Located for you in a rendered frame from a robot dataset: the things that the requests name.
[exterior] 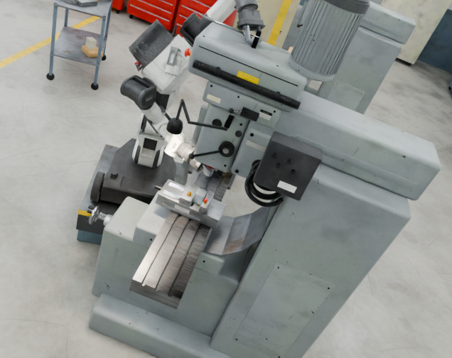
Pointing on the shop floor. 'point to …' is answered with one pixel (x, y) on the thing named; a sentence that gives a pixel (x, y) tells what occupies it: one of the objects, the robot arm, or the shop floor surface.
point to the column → (308, 265)
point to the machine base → (148, 331)
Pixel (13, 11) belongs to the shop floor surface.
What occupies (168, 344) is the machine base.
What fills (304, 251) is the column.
